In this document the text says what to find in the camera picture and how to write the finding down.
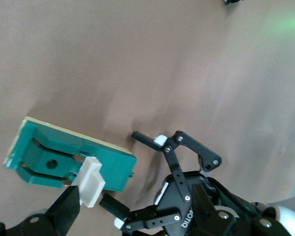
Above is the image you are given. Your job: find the brown paper table cover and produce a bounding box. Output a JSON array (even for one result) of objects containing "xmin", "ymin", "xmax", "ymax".
[{"xmin": 0, "ymin": 0, "xmax": 295, "ymax": 236}]

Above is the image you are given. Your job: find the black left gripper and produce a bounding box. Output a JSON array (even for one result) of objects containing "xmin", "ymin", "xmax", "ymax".
[{"xmin": 99, "ymin": 130, "xmax": 257, "ymax": 236}]

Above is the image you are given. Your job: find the green terminal block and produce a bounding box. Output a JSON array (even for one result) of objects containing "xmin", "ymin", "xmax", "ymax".
[{"xmin": 2, "ymin": 116, "xmax": 138, "ymax": 209}]

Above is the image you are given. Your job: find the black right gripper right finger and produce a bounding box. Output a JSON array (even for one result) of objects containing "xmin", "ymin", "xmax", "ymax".
[{"xmin": 191, "ymin": 184, "xmax": 284, "ymax": 236}]

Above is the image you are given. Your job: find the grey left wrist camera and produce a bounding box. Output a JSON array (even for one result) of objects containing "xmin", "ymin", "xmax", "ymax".
[{"xmin": 270, "ymin": 206, "xmax": 295, "ymax": 236}]

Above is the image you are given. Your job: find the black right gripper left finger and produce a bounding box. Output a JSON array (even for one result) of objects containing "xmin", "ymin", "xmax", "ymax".
[{"xmin": 0, "ymin": 185, "xmax": 81, "ymax": 236}]

